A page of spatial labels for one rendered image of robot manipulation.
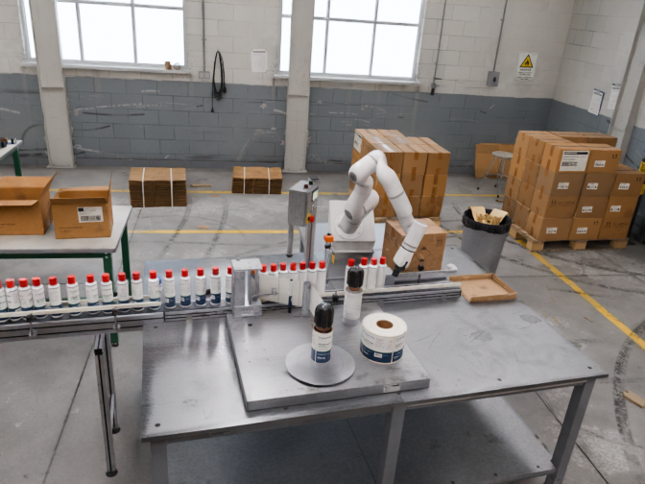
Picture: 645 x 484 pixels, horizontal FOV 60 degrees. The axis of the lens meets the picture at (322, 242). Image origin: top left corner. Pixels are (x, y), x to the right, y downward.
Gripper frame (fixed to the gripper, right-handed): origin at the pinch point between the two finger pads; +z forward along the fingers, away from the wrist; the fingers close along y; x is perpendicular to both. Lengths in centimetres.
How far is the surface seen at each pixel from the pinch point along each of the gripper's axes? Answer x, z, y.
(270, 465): -45, 100, 47
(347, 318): -32.6, 20.0, 30.3
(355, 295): -35.2, 6.7, 31.6
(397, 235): 6.5, -14.1, -26.1
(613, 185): 324, -99, -201
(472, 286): 56, -5, -5
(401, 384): -22, 22, 77
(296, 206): -69, -17, -2
